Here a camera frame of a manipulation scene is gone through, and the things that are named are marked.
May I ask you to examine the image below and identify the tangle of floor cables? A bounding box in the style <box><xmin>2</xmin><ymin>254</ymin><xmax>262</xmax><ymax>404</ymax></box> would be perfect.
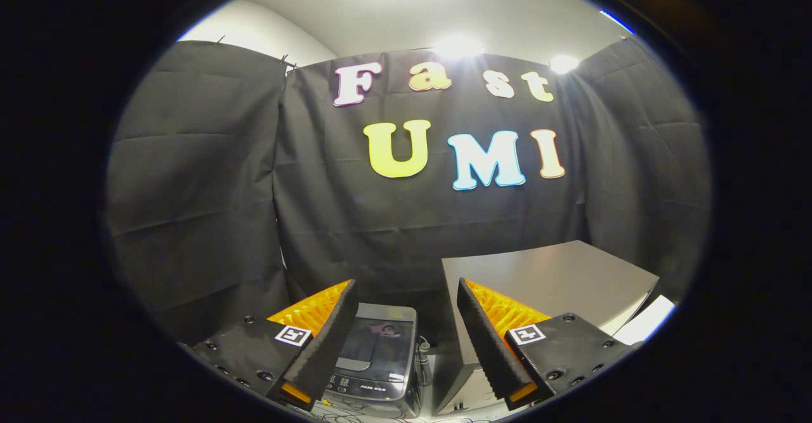
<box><xmin>304</xmin><ymin>404</ymin><xmax>445</xmax><ymax>423</ymax></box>

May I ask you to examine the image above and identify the grey cabinet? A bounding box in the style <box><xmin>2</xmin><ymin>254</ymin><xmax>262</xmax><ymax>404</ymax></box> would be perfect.
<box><xmin>433</xmin><ymin>240</ymin><xmax>660</xmax><ymax>416</ymax></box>

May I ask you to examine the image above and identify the dark washing machine lid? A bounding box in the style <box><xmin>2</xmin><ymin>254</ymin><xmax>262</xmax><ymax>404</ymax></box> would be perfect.
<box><xmin>336</xmin><ymin>304</ymin><xmax>418</xmax><ymax>373</ymax></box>

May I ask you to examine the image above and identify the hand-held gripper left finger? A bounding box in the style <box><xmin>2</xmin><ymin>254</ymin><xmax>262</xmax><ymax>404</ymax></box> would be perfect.
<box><xmin>188</xmin><ymin>279</ymin><xmax>358</xmax><ymax>410</ymax></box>

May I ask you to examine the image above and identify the grey washing machine hose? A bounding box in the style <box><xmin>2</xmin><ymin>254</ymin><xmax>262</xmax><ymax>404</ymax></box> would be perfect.
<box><xmin>416</xmin><ymin>337</ymin><xmax>435</xmax><ymax>386</ymax></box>

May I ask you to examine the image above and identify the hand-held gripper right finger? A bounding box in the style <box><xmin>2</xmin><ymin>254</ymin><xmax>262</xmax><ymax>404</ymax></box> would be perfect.
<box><xmin>455</xmin><ymin>277</ymin><xmax>641</xmax><ymax>411</ymax></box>

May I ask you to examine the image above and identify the black backdrop cloth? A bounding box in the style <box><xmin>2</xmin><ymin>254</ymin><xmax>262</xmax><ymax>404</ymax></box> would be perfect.
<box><xmin>105</xmin><ymin>39</ymin><xmax>711</xmax><ymax>348</ymax></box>

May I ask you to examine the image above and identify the grey top-load washing machine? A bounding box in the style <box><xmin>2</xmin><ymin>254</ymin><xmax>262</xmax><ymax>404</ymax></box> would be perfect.
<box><xmin>320</xmin><ymin>303</ymin><xmax>422</xmax><ymax>419</ymax></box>

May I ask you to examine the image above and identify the white paper sheet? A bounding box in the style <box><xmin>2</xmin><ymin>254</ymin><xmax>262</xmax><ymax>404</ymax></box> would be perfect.
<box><xmin>612</xmin><ymin>294</ymin><xmax>676</xmax><ymax>346</ymax></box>

